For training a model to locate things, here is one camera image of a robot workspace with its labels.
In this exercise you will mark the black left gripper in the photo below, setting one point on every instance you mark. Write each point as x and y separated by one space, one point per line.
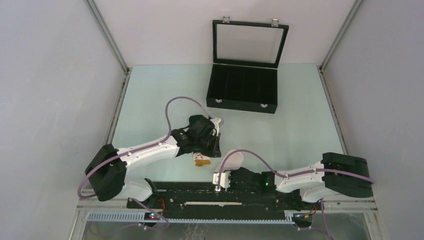
215 151

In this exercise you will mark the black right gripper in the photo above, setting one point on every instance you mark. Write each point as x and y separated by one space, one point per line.
231 188

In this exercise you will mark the black display case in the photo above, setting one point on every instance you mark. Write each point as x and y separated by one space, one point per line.
246 57

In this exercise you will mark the white sock with black stripes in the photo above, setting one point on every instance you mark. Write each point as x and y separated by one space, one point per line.
233 162

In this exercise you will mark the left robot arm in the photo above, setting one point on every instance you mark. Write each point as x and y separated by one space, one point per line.
116 172

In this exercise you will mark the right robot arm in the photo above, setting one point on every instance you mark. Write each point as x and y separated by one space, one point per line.
334 174

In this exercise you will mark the green snowman sock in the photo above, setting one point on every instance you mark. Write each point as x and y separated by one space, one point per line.
200 160

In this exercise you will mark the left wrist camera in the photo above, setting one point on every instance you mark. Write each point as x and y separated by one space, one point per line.
217 122

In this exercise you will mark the right aluminium frame post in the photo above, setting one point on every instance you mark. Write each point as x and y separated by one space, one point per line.
341 33

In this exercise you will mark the aluminium frame post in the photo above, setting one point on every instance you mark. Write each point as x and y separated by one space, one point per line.
107 34
341 33

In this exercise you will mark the left aluminium frame post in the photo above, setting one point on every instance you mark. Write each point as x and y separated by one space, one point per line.
107 34

